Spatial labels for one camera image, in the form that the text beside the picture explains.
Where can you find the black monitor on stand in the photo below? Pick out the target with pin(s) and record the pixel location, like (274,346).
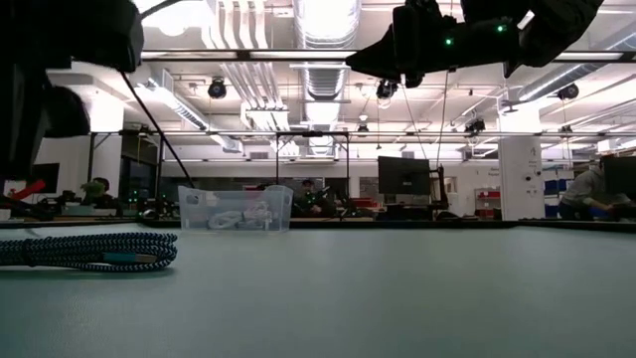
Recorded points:
(403,175)

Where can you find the red bar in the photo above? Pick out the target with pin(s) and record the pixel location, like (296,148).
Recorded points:
(27,190)

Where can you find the green plant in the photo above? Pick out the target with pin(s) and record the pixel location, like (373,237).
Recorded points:
(92,189)

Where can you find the black ceiling spotlight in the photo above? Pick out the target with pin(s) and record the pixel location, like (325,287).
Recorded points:
(476,125)
(385,89)
(568,92)
(217,89)

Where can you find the black overhead frame bar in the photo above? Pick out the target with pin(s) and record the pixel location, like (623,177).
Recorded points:
(248,54)

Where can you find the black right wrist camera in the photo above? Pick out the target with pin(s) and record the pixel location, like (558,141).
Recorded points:
(420,12)

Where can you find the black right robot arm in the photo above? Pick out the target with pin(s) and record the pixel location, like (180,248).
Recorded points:
(546,30)

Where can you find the small black monitor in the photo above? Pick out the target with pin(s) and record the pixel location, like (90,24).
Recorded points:
(49,176)

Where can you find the large black monitor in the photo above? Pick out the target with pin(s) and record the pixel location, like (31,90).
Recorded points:
(621,181)

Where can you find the clear plastic bin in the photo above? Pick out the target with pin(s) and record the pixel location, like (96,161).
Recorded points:
(233,196)

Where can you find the black metal rig frame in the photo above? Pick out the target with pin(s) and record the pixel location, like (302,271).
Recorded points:
(124,132)

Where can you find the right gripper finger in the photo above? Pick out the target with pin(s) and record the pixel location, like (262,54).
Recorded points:
(385,71)
(377,52)

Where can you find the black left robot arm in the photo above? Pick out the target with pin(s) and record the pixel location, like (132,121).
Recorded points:
(49,35)

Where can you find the shelf with red bins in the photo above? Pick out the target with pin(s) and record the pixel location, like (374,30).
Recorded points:
(489,194)

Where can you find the silver ventilation duct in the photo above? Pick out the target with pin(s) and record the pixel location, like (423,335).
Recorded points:
(323,114)

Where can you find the white building column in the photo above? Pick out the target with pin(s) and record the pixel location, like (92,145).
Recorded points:
(522,174)

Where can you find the person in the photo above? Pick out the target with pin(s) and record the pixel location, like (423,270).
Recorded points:
(103,188)
(308,191)
(586,191)

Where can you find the blue storage bins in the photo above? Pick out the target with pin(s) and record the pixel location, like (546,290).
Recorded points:
(551,188)

